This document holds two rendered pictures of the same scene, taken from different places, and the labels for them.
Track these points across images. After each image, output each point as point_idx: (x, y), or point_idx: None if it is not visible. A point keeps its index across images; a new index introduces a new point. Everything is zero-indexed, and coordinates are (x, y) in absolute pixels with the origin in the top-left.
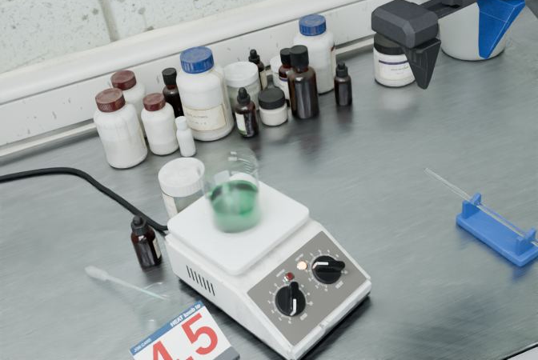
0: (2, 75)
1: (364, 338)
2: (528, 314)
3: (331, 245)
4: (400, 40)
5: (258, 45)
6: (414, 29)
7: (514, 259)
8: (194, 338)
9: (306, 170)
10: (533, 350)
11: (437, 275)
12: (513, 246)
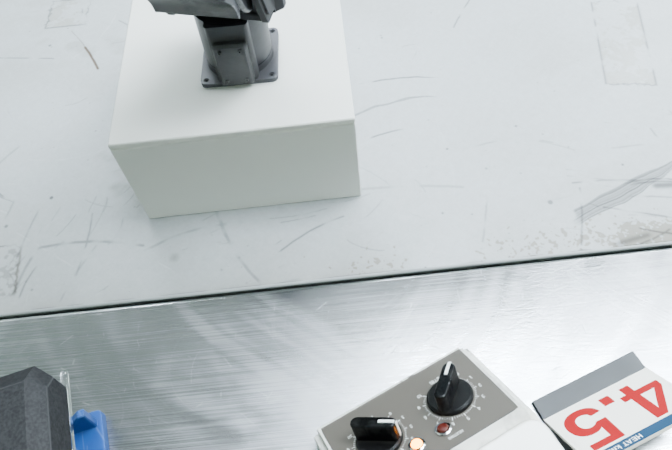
0: None
1: (356, 374)
2: (151, 338)
3: None
4: (65, 404)
5: None
6: (27, 371)
7: (103, 420)
8: (600, 423)
9: None
10: (180, 293)
11: (213, 443)
12: (86, 441)
